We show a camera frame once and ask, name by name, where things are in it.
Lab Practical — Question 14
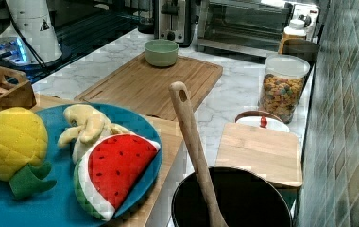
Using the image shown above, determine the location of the wooden spoon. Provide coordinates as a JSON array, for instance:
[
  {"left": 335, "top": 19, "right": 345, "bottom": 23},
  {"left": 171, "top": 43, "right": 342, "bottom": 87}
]
[{"left": 169, "top": 81, "right": 229, "bottom": 227}]

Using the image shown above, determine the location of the blue round plate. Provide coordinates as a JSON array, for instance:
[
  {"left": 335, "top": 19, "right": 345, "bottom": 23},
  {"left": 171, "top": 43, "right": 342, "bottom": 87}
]
[{"left": 0, "top": 105, "right": 162, "bottom": 227}]

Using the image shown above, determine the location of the clear cereal jar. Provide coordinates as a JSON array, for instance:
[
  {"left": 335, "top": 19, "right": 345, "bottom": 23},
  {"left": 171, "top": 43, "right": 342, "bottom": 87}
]
[{"left": 259, "top": 54, "right": 310, "bottom": 124}]

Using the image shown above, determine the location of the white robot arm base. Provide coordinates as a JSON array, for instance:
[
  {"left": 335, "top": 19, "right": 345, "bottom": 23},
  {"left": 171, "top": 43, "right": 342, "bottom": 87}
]
[{"left": 0, "top": 0, "right": 62, "bottom": 66}]

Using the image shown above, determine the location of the white lid red knob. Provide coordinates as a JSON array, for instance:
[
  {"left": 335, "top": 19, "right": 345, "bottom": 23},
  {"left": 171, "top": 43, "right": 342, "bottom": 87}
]
[{"left": 234, "top": 111, "right": 290, "bottom": 132}]

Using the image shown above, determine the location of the black pot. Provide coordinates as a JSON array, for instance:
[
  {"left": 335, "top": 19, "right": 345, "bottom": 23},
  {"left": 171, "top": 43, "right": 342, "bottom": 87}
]
[{"left": 171, "top": 166, "right": 293, "bottom": 227}]

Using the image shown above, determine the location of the wooden caddy with handle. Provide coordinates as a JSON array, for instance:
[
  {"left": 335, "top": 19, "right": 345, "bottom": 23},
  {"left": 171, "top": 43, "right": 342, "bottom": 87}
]
[{"left": 0, "top": 66, "right": 36, "bottom": 111}]

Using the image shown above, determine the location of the small light wooden board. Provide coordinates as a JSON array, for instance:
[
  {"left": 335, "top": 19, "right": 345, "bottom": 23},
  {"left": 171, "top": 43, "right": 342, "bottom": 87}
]
[{"left": 215, "top": 123, "right": 303, "bottom": 188}]

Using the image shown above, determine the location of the silver toaster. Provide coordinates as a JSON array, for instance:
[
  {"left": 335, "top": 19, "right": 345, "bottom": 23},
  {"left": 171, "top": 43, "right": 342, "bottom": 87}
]
[{"left": 154, "top": 0, "right": 195, "bottom": 47}]

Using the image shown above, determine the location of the red plush watermelon slice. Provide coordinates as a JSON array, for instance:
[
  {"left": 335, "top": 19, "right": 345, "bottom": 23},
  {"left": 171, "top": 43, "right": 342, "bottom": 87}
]
[{"left": 74, "top": 134, "right": 161, "bottom": 221}]

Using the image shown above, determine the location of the green ceramic bowl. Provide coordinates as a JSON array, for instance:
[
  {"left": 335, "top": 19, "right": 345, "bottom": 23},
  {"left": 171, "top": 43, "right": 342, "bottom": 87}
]
[{"left": 145, "top": 39, "right": 179, "bottom": 67}]

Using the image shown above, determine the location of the silver toaster oven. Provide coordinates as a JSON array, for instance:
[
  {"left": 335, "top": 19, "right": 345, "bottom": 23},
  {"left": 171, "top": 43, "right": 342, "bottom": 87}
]
[{"left": 197, "top": 0, "right": 320, "bottom": 57}]

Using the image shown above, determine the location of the dark cup behind jar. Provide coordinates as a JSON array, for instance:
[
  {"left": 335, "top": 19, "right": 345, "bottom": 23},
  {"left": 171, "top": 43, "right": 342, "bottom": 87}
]
[{"left": 282, "top": 39, "right": 319, "bottom": 64}]

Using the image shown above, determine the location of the white capped amber bottle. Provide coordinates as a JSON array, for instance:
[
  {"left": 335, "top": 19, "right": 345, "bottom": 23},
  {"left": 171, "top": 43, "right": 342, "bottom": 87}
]
[{"left": 278, "top": 19, "right": 306, "bottom": 54}]

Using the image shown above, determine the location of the large bamboo cutting board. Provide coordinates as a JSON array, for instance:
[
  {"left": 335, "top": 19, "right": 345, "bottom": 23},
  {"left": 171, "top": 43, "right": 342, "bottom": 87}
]
[{"left": 75, "top": 54, "right": 223, "bottom": 120}]

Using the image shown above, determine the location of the yellow plush pineapple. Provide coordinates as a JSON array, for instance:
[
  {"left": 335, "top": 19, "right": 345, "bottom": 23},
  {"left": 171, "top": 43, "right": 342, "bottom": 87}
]
[{"left": 0, "top": 107, "right": 57, "bottom": 200}]

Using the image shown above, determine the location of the yellow plush banana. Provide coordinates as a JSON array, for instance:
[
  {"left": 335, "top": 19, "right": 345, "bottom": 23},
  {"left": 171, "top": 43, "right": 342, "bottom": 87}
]
[{"left": 58, "top": 104, "right": 132, "bottom": 164}]

